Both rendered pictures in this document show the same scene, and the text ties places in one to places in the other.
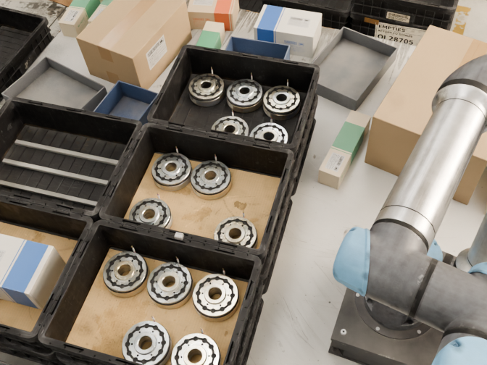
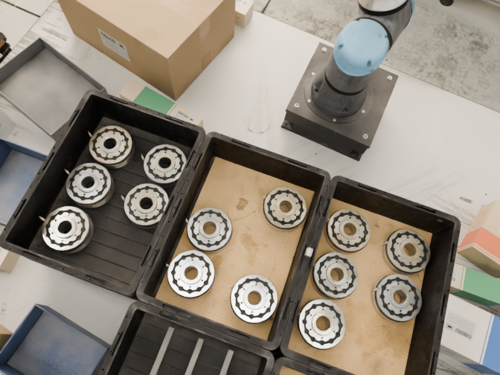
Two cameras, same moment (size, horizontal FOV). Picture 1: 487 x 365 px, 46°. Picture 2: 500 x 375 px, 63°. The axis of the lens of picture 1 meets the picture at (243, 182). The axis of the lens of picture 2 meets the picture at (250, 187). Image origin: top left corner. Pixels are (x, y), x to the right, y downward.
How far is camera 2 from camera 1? 0.92 m
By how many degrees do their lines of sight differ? 43
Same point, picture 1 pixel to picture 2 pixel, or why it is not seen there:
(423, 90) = (143, 10)
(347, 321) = (356, 132)
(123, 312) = (358, 326)
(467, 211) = (239, 38)
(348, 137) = (154, 103)
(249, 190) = (225, 193)
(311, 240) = not seen: hidden behind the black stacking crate
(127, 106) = (30, 356)
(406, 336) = (369, 93)
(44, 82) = not seen: outside the picture
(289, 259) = not seen: hidden behind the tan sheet
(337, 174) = (199, 120)
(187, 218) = (252, 259)
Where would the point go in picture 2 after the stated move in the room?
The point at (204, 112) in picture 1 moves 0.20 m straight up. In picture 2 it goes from (101, 236) to (72, 210)
